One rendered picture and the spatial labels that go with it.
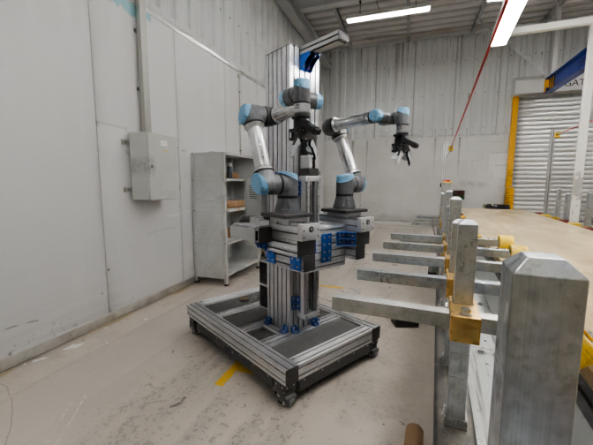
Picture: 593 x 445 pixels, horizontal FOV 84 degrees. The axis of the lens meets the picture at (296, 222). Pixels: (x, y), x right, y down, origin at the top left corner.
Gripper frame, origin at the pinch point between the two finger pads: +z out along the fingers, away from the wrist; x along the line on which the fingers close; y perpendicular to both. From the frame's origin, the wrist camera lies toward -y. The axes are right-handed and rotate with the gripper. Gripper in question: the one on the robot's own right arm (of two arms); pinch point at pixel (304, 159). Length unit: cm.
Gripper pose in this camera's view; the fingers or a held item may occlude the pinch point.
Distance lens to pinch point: 152.3
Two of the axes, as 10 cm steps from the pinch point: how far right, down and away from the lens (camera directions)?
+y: -6.6, -0.9, 7.5
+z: 0.0, 9.9, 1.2
